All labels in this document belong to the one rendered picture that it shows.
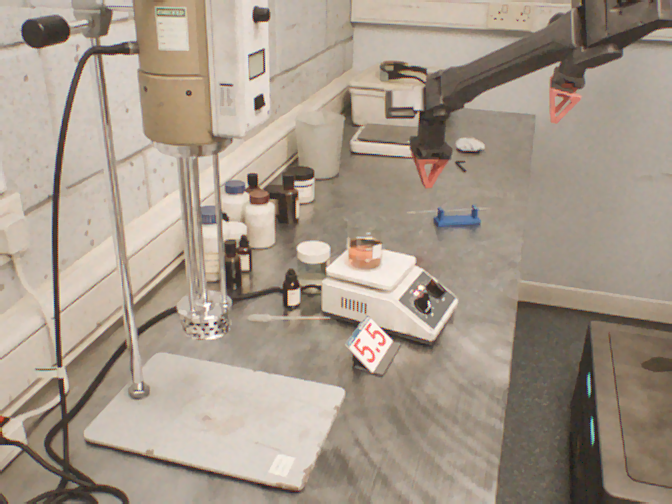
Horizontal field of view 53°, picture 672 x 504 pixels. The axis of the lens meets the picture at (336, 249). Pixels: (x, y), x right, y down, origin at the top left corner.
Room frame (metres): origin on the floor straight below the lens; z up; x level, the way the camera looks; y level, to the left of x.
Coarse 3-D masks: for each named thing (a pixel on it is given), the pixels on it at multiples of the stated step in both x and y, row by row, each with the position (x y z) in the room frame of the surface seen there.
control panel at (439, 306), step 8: (424, 272) 1.03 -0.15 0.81; (416, 280) 1.00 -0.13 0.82; (424, 280) 1.01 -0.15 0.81; (408, 288) 0.97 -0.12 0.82; (416, 288) 0.98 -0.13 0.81; (424, 288) 0.99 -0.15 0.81; (408, 296) 0.95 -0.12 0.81; (416, 296) 0.96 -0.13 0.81; (448, 296) 1.00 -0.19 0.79; (408, 304) 0.93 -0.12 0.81; (432, 304) 0.96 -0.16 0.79; (440, 304) 0.97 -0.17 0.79; (448, 304) 0.98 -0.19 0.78; (416, 312) 0.92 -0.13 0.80; (432, 312) 0.94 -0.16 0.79; (440, 312) 0.95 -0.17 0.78; (424, 320) 0.91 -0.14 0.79; (432, 320) 0.92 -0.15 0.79; (440, 320) 0.93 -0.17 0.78; (432, 328) 0.91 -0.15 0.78
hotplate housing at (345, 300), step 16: (416, 272) 1.02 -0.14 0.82; (320, 288) 1.03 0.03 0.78; (336, 288) 0.97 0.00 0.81; (352, 288) 0.96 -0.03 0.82; (368, 288) 0.96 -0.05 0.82; (400, 288) 0.97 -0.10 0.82; (336, 304) 0.97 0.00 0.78; (352, 304) 0.96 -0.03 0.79; (368, 304) 0.95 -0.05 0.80; (384, 304) 0.93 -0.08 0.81; (400, 304) 0.93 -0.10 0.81; (352, 320) 0.96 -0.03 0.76; (384, 320) 0.93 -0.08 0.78; (400, 320) 0.92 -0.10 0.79; (416, 320) 0.91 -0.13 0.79; (400, 336) 0.92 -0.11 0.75; (416, 336) 0.91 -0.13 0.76; (432, 336) 0.90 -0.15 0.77
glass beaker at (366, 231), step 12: (348, 216) 1.03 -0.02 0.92; (360, 216) 1.04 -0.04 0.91; (372, 216) 1.04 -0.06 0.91; (348, 228) 1.00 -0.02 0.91; (360, 228) 0.98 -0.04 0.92; (372, 228) 0.98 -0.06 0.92; (384, 228) 1.00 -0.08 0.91; (348, 240) 1.00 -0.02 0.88; (360, 240) 0.98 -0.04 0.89; (372, 240) 0.98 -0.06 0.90; (348, 252) 1.00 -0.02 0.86; (360, 252) 0.98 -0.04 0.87; (372, 252) 0.98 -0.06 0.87; (348, 264) 1.00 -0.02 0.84; (360, 264) 0.98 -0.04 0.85; (372, 264) 0.98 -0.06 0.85
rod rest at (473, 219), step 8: (440, 208) 1.40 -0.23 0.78; (440, 216) 1.38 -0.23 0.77; (448, 216) 1.41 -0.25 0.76; (456, 216) 1.41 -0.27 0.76; (464, 216) 1.41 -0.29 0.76; (472, 216) 1.41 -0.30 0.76; (440, 224) 1.38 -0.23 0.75; (448, 224) 1.38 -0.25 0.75; (456, 224) 1.38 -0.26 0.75; (464, 224) 1.39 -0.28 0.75; (472, 224) 1.39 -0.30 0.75
